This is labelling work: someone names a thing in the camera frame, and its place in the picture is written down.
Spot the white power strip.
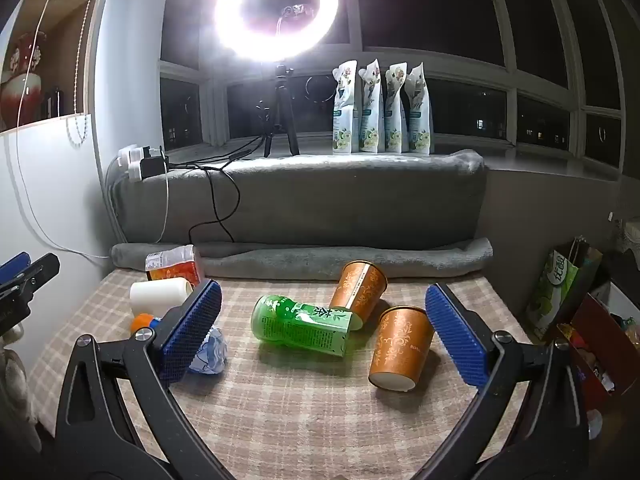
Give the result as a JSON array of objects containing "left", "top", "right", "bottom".
[{"left": 117, "top": 144, "right": 152, "bottom": 184}]

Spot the red cardboard box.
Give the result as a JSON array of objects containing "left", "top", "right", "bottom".
[{"left": 552, "top": 292, "right": 640, "bottom": 414}]

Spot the crumpled blue white plastic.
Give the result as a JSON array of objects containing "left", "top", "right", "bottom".
[{"left": 188, "top": 325, "right": 229, "bottom": 375}]

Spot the red white vase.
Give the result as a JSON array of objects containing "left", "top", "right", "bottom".
[{"left": 0, "top": 30, "right": 49, "bottom": 129}]

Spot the black cable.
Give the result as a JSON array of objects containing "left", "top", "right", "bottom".
[{"left": 164, "top": 132, "right": 267, "bottom": 244}]

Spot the black charger plug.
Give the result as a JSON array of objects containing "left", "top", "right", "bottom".
[{"left": 140, "top": 147, "right": 171, "bottom": 180}]

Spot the short white cable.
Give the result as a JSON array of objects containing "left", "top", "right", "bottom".
[{"left": 149, "top": 169, "right": 172, "bottom": 247}]

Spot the long white cable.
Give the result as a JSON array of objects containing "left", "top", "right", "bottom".
[{"left": 14, "top": 0, "right": 112, "bottom": 259}]

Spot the green paper shopping bag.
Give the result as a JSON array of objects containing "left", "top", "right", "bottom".
[{"left": 524, "top": 237, "right": 604, "bottom": 342}]

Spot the orange patterned paper cup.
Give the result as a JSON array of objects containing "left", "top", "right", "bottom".
[
  {"left": 368, "top": 305, "right": 435, "bottom": 392},
  {"left": 328, "top": 260, "right": 389, "bottom": 326}
]

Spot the ring light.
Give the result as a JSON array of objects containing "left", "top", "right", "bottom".
[{"left": 213, "top": 0, "right": 354, "bottom": 64}]

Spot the black tripod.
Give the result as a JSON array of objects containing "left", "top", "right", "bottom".
[{"left": 255, "top": 62, "right": 301, "bottom": 157}]

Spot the orange snack packet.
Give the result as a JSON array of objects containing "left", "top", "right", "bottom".
[{"left": 144, "top": 244, "right": 205, "bottom": 286}]

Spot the green plastic tea bottle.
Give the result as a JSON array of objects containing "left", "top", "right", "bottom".
[{"left": 250, "top": 294, "right": 365, "bottom": 358}]

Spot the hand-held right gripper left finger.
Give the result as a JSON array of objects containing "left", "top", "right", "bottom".
[{"left": 54, "top": 279, "right": 236, "bottom": 480}]

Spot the white bead chain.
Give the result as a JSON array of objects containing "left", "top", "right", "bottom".
[{"left": 65, "top": 110, "right": 94, "bottom": 147}]

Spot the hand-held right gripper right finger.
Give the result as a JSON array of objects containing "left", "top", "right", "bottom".
[{"left": 425, "top": 282, "right": 592, "bottom": 480}]

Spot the checkered beige cloth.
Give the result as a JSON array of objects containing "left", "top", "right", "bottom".
[{"left": 30, "top": 267, "right": 537, "bottom": 480}]

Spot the white green refill pouch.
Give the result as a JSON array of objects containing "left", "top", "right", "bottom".
[
  {"left": 358, "top": 58, "right": 385, "bottom": 154},
  {"left": 383, "top": 61, "right": 409, "bottom": 154},
  {"left": 332, "top": 60, "right": 360, "bottom": 155},
  {"left": 406, "top": 62, "right": 434, "bottom": 155}
]

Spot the wooden shelf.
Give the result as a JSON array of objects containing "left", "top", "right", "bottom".
[{"left": 0, "top": 0, "right": 109, "bottom": 134}]

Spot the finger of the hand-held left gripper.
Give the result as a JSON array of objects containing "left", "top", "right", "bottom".
[
  {"left": 0, "top": 253, "right": 61, "bottom": 311},
  {"left": 0, "top": 251, "right": 32, "bottom": 287}
]

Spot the folded grey blanket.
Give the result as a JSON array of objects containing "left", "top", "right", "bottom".
[{"left": 107, "top": 149, "right": 489, "bottom": 252}]

